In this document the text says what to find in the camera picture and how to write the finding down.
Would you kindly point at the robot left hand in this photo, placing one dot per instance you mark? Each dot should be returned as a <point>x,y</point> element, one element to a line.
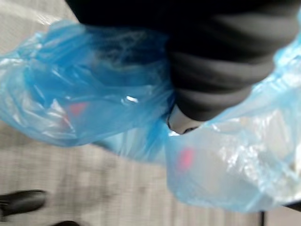
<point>211,58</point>

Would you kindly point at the dark robot foot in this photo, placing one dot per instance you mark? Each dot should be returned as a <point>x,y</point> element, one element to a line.
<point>21,202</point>
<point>65,223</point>

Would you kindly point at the blue plastic rubbish bag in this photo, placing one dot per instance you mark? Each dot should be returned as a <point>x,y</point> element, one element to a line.
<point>94,82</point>

